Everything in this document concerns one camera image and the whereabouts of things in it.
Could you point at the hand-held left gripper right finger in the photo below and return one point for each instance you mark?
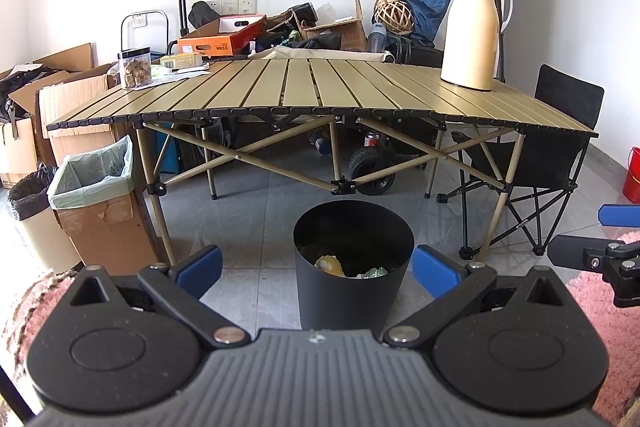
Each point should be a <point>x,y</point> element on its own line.
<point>435,269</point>

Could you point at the grey water bottle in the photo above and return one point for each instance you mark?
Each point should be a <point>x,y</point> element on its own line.
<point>377,39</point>

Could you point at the black bags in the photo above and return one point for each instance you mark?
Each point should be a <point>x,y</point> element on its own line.
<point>200,152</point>

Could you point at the small beige carton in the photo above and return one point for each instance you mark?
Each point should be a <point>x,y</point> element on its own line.
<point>180,61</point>

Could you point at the rattan ball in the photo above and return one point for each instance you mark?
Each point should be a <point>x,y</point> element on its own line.
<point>395,17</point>

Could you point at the pink fluffy rug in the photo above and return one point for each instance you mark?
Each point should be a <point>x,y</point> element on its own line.
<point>610,337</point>

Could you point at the tan folding table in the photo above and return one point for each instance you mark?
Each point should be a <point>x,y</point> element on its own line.
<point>300,87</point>

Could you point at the clear snack jar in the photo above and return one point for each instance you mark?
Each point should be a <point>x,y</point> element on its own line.
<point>135,72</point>

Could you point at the blue flat bag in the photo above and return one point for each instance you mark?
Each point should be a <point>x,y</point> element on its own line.
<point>167,154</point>

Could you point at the white paper sheet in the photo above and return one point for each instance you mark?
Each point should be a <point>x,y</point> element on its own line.
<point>172,76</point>

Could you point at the row of wall sockets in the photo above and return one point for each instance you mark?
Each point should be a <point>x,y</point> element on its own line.
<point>235,5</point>

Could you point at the open cardboard box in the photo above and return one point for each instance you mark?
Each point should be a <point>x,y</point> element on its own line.
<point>340,34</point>

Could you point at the red bucket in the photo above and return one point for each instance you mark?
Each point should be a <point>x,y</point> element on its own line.
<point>632,177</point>

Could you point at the cream thermos carafe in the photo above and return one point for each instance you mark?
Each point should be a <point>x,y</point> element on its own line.
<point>470,37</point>

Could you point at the green plastic bag liner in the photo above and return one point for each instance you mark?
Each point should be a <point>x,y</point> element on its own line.
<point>87,172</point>

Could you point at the dark blue bag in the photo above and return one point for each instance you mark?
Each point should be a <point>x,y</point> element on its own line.
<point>430,7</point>

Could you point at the small black bag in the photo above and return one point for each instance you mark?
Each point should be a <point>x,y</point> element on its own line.
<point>202,13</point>

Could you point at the yellow white-spotted plush toy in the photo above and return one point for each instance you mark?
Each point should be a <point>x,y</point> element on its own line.
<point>331,265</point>

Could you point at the red gas canister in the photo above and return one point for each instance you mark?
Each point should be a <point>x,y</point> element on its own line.
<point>372,141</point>

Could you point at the cardboard box with liner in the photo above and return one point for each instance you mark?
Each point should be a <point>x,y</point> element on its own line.
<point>110,232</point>

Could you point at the blue round bottle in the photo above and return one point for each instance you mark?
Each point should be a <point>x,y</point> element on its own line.
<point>321,145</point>

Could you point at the cardboard box with clothes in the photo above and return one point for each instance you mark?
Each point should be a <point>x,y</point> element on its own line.
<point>20,142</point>

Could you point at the orange cardboard box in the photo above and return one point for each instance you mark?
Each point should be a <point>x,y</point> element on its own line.
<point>220,42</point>

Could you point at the black case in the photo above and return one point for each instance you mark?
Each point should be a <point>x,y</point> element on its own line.
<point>420,54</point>

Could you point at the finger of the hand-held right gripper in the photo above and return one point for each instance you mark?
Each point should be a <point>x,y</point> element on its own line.
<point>575,252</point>
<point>622,215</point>

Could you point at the beige trash can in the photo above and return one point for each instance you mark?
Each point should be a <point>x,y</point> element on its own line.
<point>42,237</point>

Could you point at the black folding chair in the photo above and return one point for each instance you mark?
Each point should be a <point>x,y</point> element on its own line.
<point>565,102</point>

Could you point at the black trash bin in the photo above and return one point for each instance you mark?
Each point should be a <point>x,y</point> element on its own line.
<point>350,302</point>

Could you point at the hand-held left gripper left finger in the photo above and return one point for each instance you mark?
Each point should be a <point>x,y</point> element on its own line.
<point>200,269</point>

